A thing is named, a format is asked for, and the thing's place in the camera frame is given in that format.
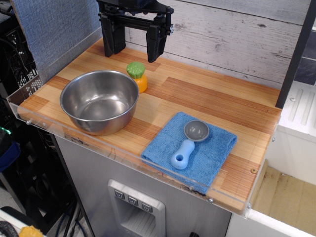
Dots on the dark grey right post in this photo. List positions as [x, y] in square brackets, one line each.
[297, 54]

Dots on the blue folded towel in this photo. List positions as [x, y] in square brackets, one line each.
[204, 162]

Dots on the blue grey measuring scoop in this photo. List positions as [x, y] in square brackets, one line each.
[195, 131]

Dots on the orange toy carrot green top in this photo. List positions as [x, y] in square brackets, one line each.
[136, 70]

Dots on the stainless steel bowl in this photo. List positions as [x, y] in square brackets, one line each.
[100, 102]

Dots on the grey dispenser panel with buttons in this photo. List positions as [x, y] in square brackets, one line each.
[138, 214]

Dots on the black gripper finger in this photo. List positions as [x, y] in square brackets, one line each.
[156, 39]
[113, 33]

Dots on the clear acrylic edge guard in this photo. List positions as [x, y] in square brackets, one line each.
[248, 111]

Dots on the black plastic crate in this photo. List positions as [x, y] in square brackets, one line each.
[20, 59]

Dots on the white toy sink unit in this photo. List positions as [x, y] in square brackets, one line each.
[283, 203]

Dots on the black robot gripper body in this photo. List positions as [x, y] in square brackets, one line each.
[138, 14]

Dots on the yellow object at corner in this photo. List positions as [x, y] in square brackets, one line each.
[30, 231]

